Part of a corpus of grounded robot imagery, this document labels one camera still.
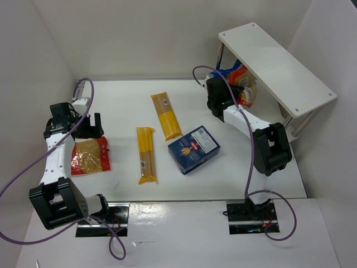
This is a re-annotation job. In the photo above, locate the yellow spaghetti pack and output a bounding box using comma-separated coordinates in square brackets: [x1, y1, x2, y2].
[151, 92, 183, 141]
[136, 127, 157, 185]

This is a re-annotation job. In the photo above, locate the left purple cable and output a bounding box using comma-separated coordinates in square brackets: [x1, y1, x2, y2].
[0, 77, 126, 260]

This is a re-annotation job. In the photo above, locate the yellow spaghetti pack right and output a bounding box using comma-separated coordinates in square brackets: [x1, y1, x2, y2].
[151, 92, 183, 141]

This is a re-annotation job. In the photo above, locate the blue pasta bag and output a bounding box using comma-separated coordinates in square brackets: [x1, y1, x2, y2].
[209, 59, 246, 80]

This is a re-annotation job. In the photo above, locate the white two-tier shelf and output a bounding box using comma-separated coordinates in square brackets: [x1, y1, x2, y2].
[218, 22, 336, 141]

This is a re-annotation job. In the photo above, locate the blue Barilla pasta box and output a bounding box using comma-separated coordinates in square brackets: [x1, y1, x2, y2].
[168, 126, 220, 175]

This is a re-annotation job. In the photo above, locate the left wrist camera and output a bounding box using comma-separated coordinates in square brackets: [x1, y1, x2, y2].
[72, 97, 91, 114]

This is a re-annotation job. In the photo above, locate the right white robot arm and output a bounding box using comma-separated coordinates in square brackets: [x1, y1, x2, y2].
[205, 77, 292, 217]

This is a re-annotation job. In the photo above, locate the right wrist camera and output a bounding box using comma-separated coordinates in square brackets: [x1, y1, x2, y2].
[203, 74, 213, 90]

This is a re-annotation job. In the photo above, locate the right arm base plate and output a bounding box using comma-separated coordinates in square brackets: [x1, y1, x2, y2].
[222, 199, 279, 235]

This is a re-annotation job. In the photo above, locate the red fusilli bag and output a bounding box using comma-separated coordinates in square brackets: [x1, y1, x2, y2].
[228, 65, 257, 108]
[71, 137, 111, 175]

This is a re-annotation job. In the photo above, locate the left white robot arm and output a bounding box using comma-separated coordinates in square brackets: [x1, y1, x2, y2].
[29, 98, 110, 229]

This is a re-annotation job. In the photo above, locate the yellow spaghetti pack left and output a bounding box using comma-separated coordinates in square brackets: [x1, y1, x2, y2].
[136, 127, 157, 185]

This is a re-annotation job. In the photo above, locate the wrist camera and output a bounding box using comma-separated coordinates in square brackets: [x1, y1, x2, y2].
[203, 74, 213, 90]
[72, 97, 91, 114]

